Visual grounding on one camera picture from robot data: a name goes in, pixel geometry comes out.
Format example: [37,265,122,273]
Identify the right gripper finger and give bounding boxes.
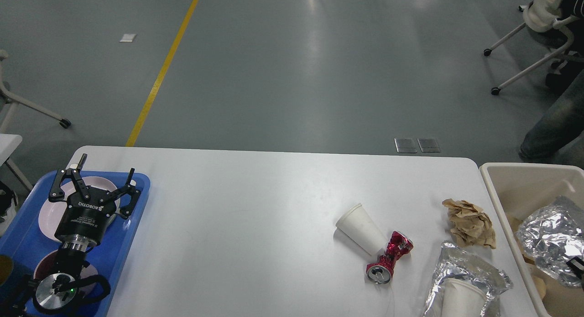
[567,256,584,290]

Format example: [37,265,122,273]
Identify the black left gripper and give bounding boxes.
[48,154,141,250]

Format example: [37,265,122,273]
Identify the foil large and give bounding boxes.
[515,196,583,288]

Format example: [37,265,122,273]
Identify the pink plate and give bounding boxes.
[38,176,117,243]

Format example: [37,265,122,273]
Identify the pink mug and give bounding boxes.
[33,250,98,296]

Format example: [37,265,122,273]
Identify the brown paper ball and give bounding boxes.
[442,198,497,249]

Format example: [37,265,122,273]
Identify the dark green mug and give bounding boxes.
[0,255,33,304]

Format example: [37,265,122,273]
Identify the foil small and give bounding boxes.
[422,241,513,317]

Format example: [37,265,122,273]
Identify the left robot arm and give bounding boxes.
[1,154,151,317]

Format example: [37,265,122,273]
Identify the green plate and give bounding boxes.
[108,189,121,226]

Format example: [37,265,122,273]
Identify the brown paper bag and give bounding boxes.
[506,214,548,299]

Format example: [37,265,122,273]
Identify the beige plastic bin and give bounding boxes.
[480,162,584,317]

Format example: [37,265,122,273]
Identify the white side table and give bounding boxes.
[0,133,33,192]

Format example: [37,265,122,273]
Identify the person in jeans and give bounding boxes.
[519,70,584,169]

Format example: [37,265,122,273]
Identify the floor outlet plate right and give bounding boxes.
[417,138,441,153]

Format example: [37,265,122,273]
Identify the floor outlet plate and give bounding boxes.
[394,138,418,154]
[417,138,441,153]

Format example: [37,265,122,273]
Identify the crushed red can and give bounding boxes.
[366,230,414,285]

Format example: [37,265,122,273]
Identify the floor outlet plate left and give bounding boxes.
[394,138,418,154]

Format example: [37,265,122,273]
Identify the office chair right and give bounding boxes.
[483,0,583,95]

